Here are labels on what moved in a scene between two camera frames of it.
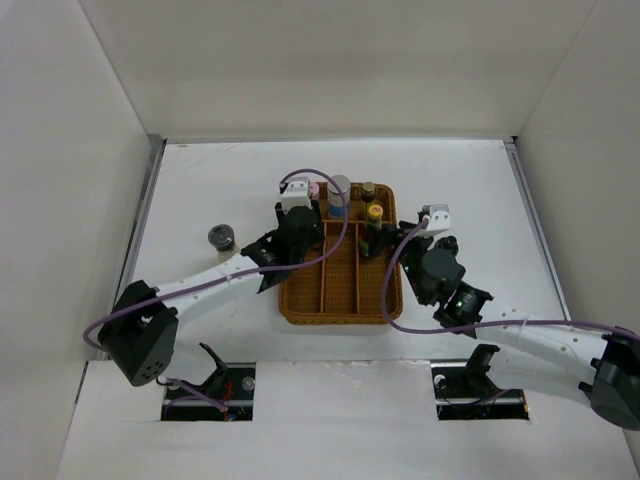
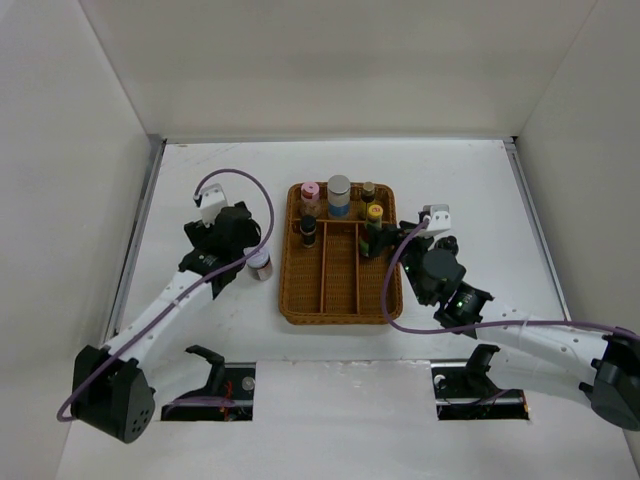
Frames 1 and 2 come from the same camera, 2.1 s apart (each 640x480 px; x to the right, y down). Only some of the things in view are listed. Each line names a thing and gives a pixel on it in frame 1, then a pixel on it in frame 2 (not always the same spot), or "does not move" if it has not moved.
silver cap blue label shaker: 334,198 does not move
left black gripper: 316,238 -> 200,233
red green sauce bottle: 374,221 does not move
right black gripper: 388,235 does not move
